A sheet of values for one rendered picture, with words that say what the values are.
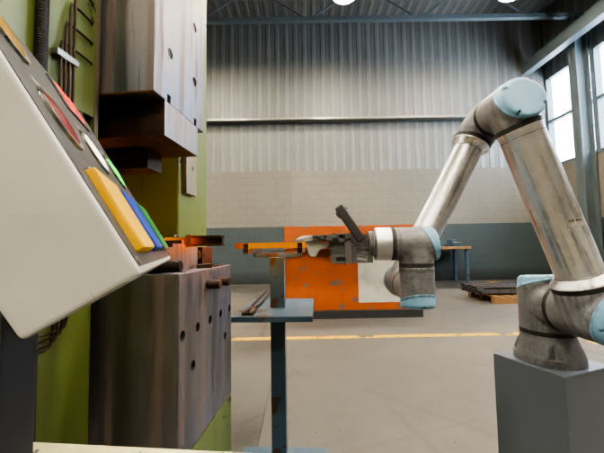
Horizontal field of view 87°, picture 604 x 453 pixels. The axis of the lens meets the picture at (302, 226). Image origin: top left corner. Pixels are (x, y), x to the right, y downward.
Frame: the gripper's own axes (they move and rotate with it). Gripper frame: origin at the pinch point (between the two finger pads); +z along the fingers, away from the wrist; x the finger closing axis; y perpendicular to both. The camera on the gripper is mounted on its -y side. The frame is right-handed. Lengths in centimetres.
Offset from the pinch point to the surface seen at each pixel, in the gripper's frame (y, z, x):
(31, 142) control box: -5, 10, -70
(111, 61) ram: -45, 45, -17
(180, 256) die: 4.7, 33.6, -3.7
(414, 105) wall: -376, -236, 779
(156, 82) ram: -39, 34, -16
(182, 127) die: -32.8, 33.6, -2.6
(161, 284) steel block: 11.0, 32.1, -15.9
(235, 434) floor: 100, 45, 78
